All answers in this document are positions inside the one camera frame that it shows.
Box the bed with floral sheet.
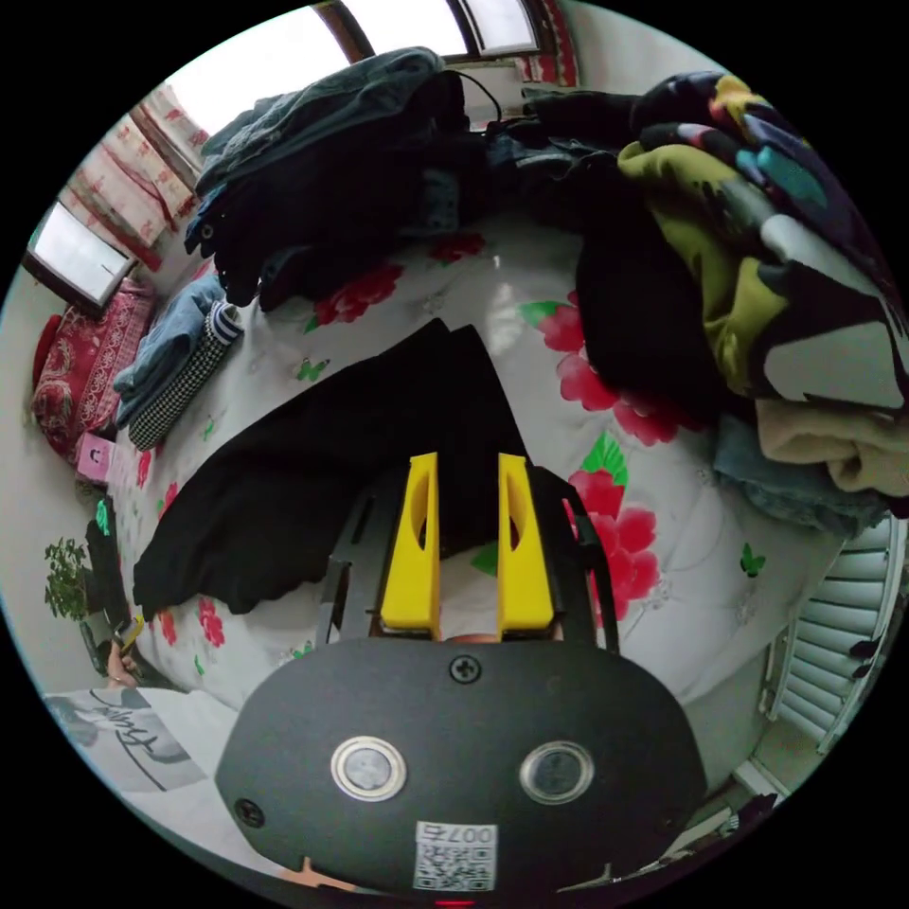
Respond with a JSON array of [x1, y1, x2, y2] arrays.
[[106, 212, 847, 711]]

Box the person's right hand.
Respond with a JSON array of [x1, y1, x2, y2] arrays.
[[280, 855, 360, 893]]

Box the pink box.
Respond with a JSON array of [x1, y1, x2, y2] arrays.
[[76, 433, 118, 484]]

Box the white radiator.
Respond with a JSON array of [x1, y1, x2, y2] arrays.
[[757, 524, 904, 756]]

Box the green potted plant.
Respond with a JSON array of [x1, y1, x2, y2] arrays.
[[44, 537, 92, 623]]

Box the pile of colourful clothes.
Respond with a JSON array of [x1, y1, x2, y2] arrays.
[[575, 70, 909, 524]]

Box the black cable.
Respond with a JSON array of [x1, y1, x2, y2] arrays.
[[439, 67, 530, 134]]

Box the red and white curtain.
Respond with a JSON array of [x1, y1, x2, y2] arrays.
[[60, 83, 214, 271]]

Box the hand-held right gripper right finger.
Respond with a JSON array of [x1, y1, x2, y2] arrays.
[[497, 454, 555, 636]]

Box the black pants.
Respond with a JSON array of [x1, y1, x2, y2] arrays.
[[133, 317, 569, 619]]

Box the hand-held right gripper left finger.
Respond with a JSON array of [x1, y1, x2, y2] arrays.
[[380, 453, 442, 637]]

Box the red patterned quilt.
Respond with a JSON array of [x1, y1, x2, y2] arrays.
[[30, 276, 157, 464]]

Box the pile of dark clothes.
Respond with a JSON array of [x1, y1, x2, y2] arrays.
[[184, 45, 640, 313]]

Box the pile of folded clothes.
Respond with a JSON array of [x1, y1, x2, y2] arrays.
[[113, 273, 246, 453]]

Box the small window with dark frame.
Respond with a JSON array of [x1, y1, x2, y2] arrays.
[[23, 201, 137, 315]]

